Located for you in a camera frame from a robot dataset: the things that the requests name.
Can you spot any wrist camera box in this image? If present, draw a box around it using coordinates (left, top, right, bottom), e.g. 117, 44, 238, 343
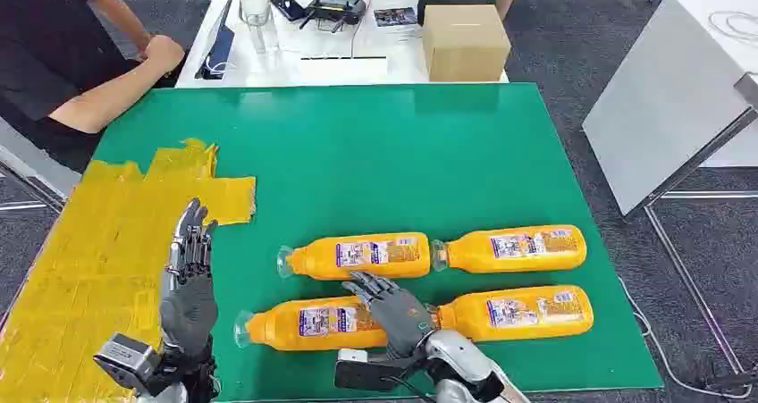
333, 348, 429, 393
92, 332, 165, 398

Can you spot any printed booklet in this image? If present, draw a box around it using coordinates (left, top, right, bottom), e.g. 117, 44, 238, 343
373, 6, 419, 29

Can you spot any orange drink bottle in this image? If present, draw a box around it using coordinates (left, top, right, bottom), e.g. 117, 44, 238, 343
232, 295, 392, 352
431, 224, 588, 274
429, 284, 595, 343
276, 231, 433, 281

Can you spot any coiled white cable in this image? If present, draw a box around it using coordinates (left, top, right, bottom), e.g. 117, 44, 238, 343
706, 10, 758, 46

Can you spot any cardboard box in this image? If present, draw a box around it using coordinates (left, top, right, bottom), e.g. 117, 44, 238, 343
421, 4, 512, 84

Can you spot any black phone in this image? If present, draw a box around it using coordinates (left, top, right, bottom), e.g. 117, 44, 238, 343
269, 0, 309, 22

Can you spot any black remote controller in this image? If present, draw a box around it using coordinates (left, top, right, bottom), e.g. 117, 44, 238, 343
298, 0, 368, 34

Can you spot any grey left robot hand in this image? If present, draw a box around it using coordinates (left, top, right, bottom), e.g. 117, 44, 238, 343
158, 197, 219, 357

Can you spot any green table mat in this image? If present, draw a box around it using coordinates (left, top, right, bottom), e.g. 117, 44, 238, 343
93, 82, 663, 403

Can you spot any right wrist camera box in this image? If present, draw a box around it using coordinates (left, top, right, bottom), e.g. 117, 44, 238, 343
333, 348, 429, 393

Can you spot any clear plastic cup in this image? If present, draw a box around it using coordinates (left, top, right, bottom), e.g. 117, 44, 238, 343
238, 0, 281, 55

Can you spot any white floor cable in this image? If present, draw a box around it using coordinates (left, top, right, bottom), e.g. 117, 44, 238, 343
615, 275, 758, 401

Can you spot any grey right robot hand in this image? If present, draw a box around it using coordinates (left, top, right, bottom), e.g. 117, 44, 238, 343
341, 271, 437, 360

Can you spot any dark blue tablet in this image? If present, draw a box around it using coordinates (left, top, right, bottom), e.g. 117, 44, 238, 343
194, 0, 236, 81

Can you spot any metal table leg frame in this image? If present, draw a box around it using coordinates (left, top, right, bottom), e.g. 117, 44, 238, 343
642, 166, 758, 378

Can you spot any seated person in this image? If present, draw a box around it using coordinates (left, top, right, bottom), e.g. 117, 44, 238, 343
0, 0, 187, 174

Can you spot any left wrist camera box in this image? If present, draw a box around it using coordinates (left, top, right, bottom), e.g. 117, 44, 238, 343
92, 332, 165, 398

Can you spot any large white side table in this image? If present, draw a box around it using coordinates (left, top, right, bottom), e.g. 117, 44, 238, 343
582, 0, 758, 218

